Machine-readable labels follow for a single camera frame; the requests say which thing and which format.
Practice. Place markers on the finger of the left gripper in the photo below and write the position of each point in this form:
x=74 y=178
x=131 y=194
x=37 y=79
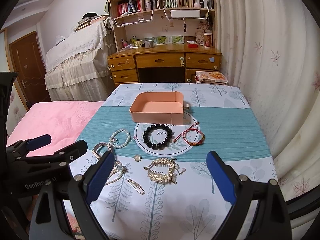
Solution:
x=28 y=165
x=38 y=141

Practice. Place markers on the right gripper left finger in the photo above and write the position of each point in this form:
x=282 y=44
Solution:
x=86 y=188

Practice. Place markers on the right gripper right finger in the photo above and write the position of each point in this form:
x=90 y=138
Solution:
x=271 y=219

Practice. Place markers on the pink smart band watch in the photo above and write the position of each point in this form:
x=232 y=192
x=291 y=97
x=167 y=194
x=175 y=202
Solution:
x=100 y=148

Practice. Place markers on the gold leaf hair comb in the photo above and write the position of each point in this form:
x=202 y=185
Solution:
x=164 y=170

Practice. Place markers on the pink fluffy blanket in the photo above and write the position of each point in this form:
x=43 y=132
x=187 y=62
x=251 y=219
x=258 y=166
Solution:
x=62 y=120

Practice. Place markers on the gold pearl hair clip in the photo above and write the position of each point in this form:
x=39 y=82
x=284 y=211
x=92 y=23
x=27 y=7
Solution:
x=136 y=186

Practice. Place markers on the oval white gem brooch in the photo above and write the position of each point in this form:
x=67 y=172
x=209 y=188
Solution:
x=137 y=158

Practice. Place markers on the tree print tablecloth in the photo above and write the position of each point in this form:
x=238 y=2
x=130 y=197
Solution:
x=169 y=193

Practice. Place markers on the brown wooden door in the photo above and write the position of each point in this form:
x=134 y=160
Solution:
x=27 y=61

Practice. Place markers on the lace covered piano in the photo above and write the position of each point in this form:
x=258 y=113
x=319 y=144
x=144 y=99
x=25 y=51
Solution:
x=77 y=68

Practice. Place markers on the pink storage tray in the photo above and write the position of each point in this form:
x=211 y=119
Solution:
x=158 y=107

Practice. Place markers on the wooden desk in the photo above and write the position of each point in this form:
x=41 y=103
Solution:
x=163 y=63

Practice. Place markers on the stack of books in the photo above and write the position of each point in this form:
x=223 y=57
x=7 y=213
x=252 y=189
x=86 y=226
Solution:
x=211 y=77

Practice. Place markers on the floral cream curtain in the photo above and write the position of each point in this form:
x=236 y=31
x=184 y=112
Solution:
x=270 y=50

